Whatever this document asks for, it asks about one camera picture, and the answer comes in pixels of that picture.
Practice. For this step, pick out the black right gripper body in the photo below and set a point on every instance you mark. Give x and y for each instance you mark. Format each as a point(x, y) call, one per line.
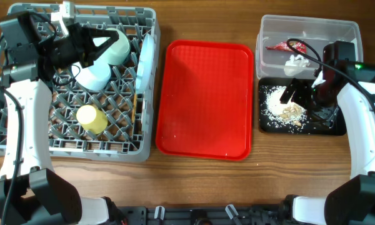
point(315, 98)

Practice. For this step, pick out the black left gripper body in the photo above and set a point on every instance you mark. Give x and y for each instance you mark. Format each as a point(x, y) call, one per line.
point(69, 52)

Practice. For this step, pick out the small light blue bowl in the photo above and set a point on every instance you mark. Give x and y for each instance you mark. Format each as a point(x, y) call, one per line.
point(94, 77)

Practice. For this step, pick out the rice food waste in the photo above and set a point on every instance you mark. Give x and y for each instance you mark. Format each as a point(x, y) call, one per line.
point(290, 115)

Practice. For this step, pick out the white tissue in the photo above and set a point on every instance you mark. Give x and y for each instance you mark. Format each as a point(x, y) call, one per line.
point(295, 65)

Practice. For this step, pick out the green bowl with food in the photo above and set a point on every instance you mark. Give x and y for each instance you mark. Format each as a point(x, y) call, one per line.
point(118, 52)

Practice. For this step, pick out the red snack wrapper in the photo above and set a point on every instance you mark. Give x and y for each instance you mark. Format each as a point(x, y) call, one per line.
point(283, 46)

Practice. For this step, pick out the large light blue plate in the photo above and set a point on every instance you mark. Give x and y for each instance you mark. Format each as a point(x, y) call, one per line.
point(144, 68)

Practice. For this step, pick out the wooden chopstick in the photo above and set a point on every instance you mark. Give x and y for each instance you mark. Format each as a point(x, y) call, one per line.
point(135, 103)

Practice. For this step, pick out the yellow plastic cup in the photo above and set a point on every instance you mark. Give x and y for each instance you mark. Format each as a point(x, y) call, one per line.
point(92, 119)

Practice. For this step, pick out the white plastic fork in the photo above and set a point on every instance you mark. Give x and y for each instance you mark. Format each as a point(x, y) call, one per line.
point(143, 115)

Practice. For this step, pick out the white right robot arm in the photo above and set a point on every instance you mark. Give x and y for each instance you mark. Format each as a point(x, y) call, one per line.
point(352, 86)

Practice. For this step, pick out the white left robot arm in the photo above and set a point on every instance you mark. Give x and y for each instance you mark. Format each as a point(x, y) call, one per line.
point(30, 191)

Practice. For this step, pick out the grey plastic dishwasher rack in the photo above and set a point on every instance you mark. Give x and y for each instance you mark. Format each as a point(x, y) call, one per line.
point(121, 140)

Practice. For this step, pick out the black plastic tray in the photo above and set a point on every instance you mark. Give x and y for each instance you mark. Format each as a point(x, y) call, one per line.
point(334, 126)

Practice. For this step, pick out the clear plastic bin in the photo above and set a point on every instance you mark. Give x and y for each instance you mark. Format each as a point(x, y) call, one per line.
point(317, 32)

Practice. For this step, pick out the red plastic tray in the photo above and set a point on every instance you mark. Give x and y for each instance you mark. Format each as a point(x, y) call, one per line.
point(206, 103)

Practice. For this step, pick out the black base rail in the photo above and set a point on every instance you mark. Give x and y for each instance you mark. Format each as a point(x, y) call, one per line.
point(252, 215)

